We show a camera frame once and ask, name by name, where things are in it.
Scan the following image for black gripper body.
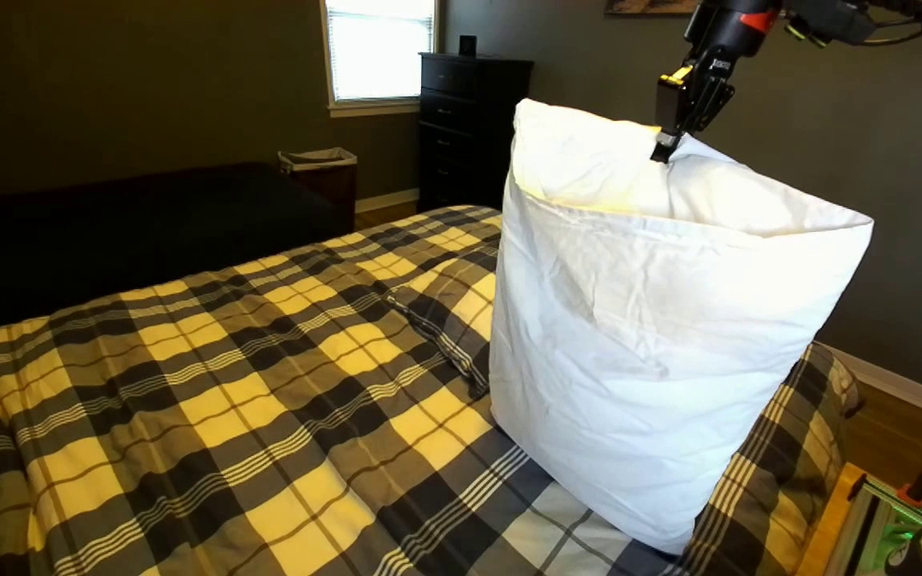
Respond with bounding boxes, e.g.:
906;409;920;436
656;0;788;133

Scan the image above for white pillow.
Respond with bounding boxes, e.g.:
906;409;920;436
487;96;876;557

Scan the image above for plaid pillow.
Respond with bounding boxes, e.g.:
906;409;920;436
383;236;503;398

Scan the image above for black tall dresser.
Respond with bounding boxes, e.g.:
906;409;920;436
414;47;538;217

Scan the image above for white baseboard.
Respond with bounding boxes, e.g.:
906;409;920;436
351;186;422;217
822;347;922;423

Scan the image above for bright window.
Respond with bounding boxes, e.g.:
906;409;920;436
318;0;446;121

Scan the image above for dark bin with tray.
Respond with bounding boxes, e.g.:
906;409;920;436
276;143;363;236

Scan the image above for light wooden table board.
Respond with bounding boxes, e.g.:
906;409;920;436
793;457;870;576

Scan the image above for green framed items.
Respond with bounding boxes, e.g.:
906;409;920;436
843;475;922;576

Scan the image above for plaid bed comforter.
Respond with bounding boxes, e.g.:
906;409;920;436
0;203;866;576

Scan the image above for framed wall picture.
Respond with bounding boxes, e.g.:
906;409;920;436
600;0;700;18

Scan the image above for dark wrist camera box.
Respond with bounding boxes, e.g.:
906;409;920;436
784;0;884;47

